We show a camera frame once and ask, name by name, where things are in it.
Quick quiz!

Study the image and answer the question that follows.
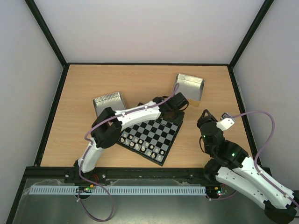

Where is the silver tin with pieces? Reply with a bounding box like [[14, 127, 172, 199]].
[[93, 92, 126, 117]]

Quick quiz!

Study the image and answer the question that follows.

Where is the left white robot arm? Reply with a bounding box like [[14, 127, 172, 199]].
[[77, 92, 189, 174]]

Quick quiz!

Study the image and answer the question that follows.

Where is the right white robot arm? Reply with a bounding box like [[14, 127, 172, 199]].
[[197, 109, 299, 224]]

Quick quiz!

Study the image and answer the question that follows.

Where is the black silver chess board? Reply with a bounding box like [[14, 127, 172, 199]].
[[117, 119, 183, 166]]

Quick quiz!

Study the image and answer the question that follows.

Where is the empty gold silver tin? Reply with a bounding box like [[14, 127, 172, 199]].
[[173, 73, 205, 107]]

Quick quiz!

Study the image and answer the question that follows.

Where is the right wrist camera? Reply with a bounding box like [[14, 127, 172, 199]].
[[216, 112, 235, 131]]

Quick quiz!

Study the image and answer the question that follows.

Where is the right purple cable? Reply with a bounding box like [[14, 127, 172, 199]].
[[221, 110, 299, 210]]

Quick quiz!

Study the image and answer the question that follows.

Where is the light blue cable duct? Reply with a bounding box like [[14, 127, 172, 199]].
[[28, 186, 206, 196]]

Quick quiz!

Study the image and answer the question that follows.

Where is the black frame rail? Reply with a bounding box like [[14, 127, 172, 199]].
[[22, 166, 219, 186]]

